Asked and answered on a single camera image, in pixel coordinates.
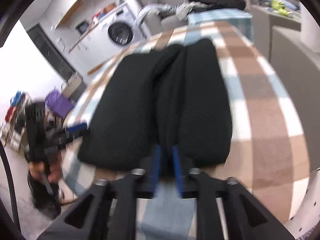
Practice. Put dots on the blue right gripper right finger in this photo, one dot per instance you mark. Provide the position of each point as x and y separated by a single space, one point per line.
178 170

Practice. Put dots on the purple bag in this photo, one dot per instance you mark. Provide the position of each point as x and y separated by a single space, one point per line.
58 103

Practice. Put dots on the white washing machine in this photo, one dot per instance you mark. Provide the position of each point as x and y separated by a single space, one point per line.
120 28

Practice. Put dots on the black knit sweater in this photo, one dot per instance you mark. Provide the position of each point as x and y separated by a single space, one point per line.
170 97

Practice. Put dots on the green toy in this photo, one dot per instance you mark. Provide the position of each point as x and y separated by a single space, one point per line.
279 7

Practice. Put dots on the yarn rack shelf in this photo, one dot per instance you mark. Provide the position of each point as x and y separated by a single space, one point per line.
13 130

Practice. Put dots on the woven laundry basket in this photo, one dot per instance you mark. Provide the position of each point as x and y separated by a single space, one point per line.
73 88

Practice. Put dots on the white kitchen cabinets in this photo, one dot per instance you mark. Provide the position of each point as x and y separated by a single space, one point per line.
93 49

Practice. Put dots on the grey sofa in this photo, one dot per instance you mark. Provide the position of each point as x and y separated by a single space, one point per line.
159 18

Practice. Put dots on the blue plaid side table cloth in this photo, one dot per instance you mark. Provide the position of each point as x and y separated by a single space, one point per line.
240 19

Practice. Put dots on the black cooking pot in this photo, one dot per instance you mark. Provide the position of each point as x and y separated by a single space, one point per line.
82 27

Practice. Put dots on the checkered tablecloth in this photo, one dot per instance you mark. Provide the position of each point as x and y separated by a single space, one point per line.
268 151

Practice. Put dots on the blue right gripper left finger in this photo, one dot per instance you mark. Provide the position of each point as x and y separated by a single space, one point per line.
155 169

